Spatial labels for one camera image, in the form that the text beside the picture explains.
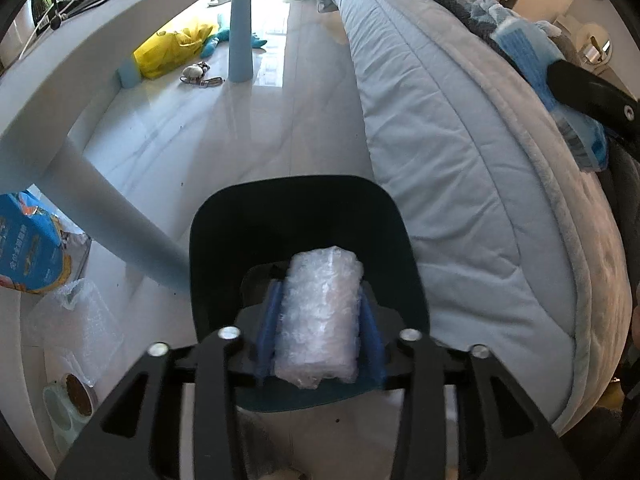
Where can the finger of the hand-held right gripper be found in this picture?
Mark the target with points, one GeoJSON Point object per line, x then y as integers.
{"type": "Point", "coordinates": [595, 92]}

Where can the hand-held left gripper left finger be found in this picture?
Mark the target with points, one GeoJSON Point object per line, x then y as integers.
{"type": "Point", "coordinates": [267, 330]}

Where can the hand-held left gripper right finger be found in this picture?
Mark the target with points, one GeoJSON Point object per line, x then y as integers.
{"type": "Point", "coordinates": [372, 340]}

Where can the clear bubble wrap roll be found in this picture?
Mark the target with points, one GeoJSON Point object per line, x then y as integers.
{"type": "Point", "coordinates": [320, 315]}

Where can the blue white plastic packet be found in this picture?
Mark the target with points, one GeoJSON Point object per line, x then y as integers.
{"type": "Point", "coordinates": [535, 50]}

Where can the dark teal waste bin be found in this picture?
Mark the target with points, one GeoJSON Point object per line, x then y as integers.
{"type": "Point", "coordinates": [300, 220]}

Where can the bed with light blue mattress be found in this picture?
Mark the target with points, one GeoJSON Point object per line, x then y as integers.
{"type": "Point", "coordinates": [450, 185]}

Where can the tape roll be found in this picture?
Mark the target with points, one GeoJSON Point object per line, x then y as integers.
{"type": "Point", "coordinates": [70, 405]}

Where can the blue printed bag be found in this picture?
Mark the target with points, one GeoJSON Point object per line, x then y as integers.
{"type": "Point", "coordinates": [35, 245]}

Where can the key bunch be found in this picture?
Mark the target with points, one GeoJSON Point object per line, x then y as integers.
{"type": "Point", "coordinates": [212, 81]}

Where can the small grey plush toy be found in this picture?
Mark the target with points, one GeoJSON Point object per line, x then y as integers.
{"type": "Point", "coordinates": [192, 72]}

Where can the teal plush toy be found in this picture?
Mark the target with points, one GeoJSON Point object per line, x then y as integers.
{"type": "Point", "coordinates": [222, 35]}

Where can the yellow plastic bag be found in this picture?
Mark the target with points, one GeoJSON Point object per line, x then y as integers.
{"type": "Point", "coordinates": [170, 47]}

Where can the light blue table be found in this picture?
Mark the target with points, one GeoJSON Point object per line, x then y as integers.
{"type": "Point", "coordinates": [75, 85]}

